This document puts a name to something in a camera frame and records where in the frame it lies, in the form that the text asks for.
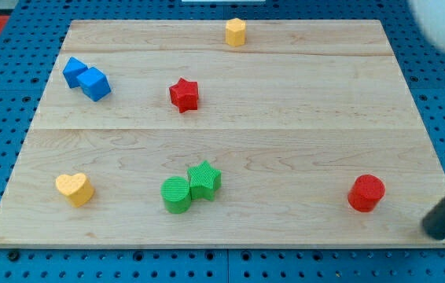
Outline red cylinder block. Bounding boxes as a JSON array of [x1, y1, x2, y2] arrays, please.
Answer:
[[348, 175, 386, 212]]

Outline blue triangle block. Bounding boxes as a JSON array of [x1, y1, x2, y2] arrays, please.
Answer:
[[62, 57, 88, 88]]

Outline yellow heart block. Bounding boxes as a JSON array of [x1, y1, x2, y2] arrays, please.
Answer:
[[55, 173, 95, 208]]

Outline green cylinder block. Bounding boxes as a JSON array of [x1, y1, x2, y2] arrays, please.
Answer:
[[160, 176, 192, 214]]

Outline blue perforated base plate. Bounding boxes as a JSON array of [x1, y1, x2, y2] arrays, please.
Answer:
[[0, 0, 445, 282]]

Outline wooden board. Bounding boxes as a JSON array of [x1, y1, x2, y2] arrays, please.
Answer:
[[0, 20, 445, 249]]

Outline blue cube block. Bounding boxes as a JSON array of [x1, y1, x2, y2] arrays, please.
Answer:
[[76, 67, 112, 101]]

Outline red star block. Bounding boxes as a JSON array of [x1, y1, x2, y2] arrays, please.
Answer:
[[169, 78, 199, 113]]

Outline yellow hexagon block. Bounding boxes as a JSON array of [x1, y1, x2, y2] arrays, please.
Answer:
[[225, 18, 246, 47]]

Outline green star block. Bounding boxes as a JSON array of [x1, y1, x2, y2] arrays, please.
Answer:
[[187, 160, 222, 201]]

